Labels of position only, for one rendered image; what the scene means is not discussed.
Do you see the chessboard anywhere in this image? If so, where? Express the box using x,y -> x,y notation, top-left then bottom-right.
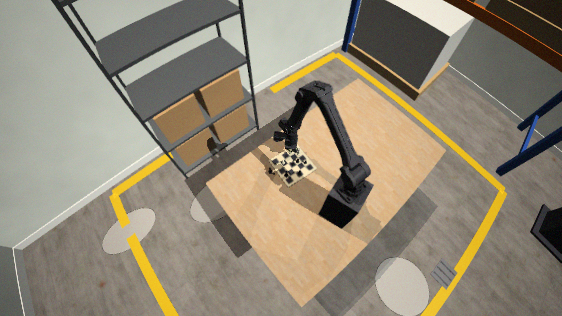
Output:
268,145 -> 317,187

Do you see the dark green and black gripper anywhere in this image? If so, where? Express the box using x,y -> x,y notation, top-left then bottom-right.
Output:
285,135 -> 298,152

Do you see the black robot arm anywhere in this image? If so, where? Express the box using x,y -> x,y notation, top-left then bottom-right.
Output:
273,81 -> 371,204

